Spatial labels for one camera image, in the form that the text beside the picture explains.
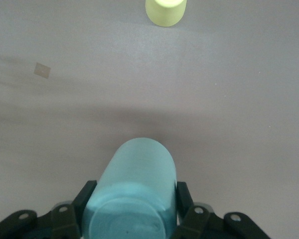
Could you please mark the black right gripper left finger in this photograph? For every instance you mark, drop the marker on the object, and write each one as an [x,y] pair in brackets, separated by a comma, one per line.
[64,219]

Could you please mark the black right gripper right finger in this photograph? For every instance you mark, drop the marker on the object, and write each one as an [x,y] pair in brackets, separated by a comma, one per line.
[196,221]

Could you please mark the pale teal plastic cup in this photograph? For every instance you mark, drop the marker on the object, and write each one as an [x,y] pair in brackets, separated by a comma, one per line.
[134,186]

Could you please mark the yellow plastic cup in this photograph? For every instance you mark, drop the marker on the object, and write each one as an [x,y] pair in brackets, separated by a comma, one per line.
[165,12]

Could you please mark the small brown tape square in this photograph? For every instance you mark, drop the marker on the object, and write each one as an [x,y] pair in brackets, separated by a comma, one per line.
[42,71]

